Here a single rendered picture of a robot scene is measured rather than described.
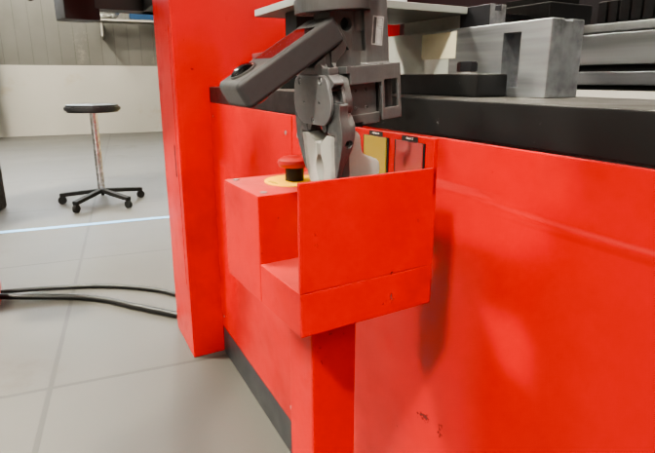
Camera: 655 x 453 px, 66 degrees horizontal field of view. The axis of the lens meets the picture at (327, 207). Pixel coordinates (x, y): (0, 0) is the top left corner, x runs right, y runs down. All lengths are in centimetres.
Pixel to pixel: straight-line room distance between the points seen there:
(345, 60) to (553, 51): 30
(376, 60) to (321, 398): 39
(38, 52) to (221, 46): 793
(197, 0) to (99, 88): 781
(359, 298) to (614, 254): 23
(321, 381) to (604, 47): 68
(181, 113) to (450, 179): 108
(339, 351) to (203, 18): 118
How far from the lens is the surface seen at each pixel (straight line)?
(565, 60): 72
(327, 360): 62
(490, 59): 76
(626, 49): 95
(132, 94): 936
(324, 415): 66
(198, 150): 160
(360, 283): 51
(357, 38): 51
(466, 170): 62
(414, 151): 55
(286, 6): 73
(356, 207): 48
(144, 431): 154
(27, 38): 949
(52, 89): 942
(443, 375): 73
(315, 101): 49
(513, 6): 104
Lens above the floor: 90
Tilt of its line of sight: 14 degrees down
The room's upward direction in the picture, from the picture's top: straight up
